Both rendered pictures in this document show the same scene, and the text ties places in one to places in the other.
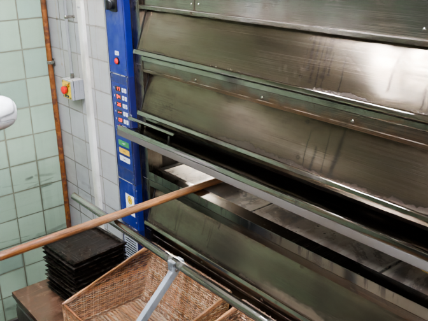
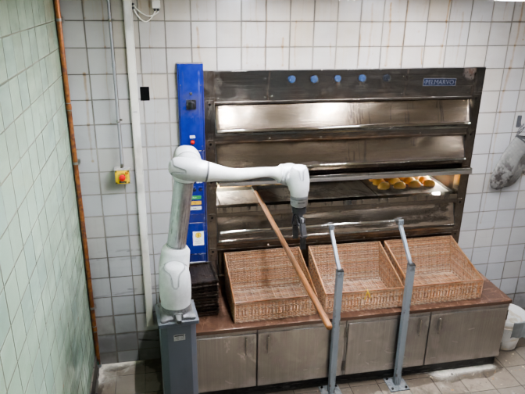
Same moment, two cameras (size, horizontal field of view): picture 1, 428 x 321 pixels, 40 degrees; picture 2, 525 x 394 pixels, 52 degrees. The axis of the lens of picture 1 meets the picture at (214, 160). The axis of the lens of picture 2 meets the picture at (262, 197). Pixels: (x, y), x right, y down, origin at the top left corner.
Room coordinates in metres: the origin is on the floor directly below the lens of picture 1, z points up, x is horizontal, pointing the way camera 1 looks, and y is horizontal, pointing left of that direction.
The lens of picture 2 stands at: (0.61, 3.15, 2.57)
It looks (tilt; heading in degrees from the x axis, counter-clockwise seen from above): 21 degrees down; 298
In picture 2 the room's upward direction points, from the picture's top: 1 degrees clockwise
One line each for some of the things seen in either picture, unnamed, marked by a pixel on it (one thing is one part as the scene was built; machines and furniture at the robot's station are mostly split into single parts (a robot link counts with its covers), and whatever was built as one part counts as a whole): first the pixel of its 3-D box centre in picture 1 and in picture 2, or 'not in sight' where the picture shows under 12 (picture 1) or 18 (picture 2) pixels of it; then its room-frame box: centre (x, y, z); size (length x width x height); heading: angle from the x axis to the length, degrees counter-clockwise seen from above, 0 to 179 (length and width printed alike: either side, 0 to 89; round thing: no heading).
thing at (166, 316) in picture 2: not in sight; (176, 309); (2.10, 1.25, 1.03); 0.22 x 0.18 x 0.06; 134
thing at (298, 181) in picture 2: not in sight; (298, 179); (1.64, 0.79, 1.68); 0.13 x 0.11 x 0.16; 129
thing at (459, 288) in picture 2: not in sight; (430, 268); (1.12, -0.46, 0.72); 0.56 x 0.49 x 0.28; 40
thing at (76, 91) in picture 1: (72, 88); (123, 175); (2.90, 0.70, 1.46); 0.10 x 0.07 x 0.10; 39
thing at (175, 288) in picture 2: not in sight; (174, 282); (2.12, 1.22, 1.17); 0.18 x 0.16 x 0.22; 129
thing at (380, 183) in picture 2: not in sight; (392, 173); (1.59, -0.99, 1.21); 0.61 x 0.48 x 0.06; 129
